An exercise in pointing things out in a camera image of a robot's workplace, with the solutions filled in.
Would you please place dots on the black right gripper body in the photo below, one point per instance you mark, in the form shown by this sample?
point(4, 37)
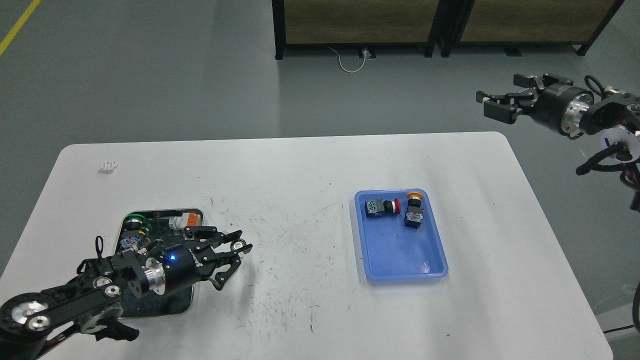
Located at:
point(561, 107)

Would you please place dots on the wooden cabinet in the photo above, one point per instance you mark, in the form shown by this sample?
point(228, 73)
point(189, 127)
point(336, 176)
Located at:
point(513, 24)
point(356, 24)

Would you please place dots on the small white plastic piece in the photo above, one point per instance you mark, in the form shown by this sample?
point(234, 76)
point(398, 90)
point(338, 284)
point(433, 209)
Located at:
point(108, 167)

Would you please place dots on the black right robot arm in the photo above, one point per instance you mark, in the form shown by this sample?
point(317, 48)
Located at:
point(615, 116)

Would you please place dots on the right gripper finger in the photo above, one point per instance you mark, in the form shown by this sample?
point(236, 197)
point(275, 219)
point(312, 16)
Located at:
point(506, 108)
point(540, 83)

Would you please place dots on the right wooden cabinet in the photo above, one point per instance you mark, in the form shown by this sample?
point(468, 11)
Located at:
point(513, 24)

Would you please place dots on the yellow push button switch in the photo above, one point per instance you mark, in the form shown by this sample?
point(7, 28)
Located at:
point(414, 214)

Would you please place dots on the left wooden cabinet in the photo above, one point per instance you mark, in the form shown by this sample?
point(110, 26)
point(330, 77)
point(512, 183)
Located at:
point(356, 24)

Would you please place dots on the black gear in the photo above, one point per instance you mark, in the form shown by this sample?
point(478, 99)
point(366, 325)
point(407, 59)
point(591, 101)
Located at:
point(238, 244)

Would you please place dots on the orange white connector block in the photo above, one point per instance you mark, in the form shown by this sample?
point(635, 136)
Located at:
point(185, 220)

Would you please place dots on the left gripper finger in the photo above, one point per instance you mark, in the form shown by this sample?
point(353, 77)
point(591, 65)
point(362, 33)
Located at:
point(202, 238)
point(218, 267)

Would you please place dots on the blue plastic tray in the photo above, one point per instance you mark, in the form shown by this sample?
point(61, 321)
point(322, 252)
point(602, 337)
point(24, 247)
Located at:
point(392, 252)

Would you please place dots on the red push button switch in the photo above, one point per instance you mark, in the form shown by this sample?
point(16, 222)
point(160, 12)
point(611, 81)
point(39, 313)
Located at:
point(378, 208)

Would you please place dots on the silver metal tray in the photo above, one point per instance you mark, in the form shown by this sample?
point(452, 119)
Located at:
point(154, 305)

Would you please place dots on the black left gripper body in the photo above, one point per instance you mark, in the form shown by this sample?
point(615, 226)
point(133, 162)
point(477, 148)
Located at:
point(166, 270)

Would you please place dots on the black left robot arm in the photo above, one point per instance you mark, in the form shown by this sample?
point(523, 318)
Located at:
point(34, 323)

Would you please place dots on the green push button switch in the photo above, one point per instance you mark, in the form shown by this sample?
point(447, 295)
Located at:
point(135, 231)

